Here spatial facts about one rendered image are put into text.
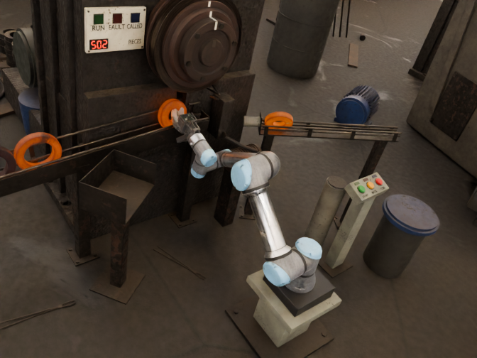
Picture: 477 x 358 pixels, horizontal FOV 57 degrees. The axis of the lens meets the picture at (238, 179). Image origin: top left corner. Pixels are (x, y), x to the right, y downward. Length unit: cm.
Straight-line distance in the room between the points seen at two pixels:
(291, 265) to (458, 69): 289
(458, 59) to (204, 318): 310
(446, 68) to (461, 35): 29
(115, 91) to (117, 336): 111
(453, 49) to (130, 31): 300
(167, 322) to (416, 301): 142
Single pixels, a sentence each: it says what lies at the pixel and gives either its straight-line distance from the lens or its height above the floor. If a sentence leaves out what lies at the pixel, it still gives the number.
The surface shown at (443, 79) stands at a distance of 435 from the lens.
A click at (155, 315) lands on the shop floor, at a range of 226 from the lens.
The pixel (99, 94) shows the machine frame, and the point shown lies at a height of 87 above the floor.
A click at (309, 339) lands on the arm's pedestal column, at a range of 232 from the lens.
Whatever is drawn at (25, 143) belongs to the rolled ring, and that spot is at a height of 76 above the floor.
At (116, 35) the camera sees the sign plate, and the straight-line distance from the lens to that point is 200.
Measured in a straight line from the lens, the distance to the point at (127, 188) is 195.
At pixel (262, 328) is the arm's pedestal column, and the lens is 227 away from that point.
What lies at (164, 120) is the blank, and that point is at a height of 73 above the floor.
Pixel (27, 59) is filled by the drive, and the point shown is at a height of 55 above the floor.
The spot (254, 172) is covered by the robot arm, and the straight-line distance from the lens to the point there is 173.
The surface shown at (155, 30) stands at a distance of 196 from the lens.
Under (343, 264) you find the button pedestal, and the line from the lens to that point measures 275.
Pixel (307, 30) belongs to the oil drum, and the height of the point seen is 53.
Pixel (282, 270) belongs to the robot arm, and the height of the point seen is 56.
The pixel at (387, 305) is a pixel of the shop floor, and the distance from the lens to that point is 269.
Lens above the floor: 185
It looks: 36 degrees down
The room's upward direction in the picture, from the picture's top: 14 degrees clockwise
